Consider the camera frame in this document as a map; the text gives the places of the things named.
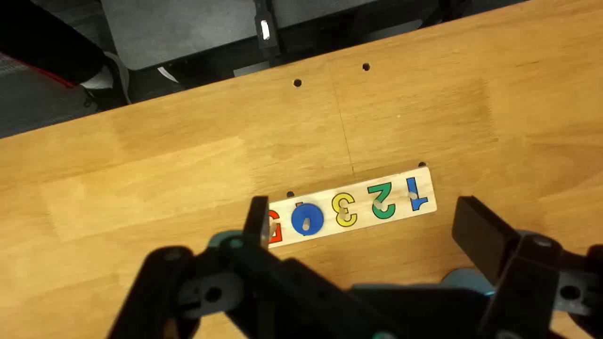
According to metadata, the grey office chair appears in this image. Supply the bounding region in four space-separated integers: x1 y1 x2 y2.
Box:
100 0 441 72

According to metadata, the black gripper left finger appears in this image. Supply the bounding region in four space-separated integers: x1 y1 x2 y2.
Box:
108 194 379 339

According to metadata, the wooden number puzzle board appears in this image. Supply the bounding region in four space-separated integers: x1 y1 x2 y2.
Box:
266 164 441 251

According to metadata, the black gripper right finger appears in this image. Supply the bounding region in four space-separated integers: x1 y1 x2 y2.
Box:
451 194 603 339

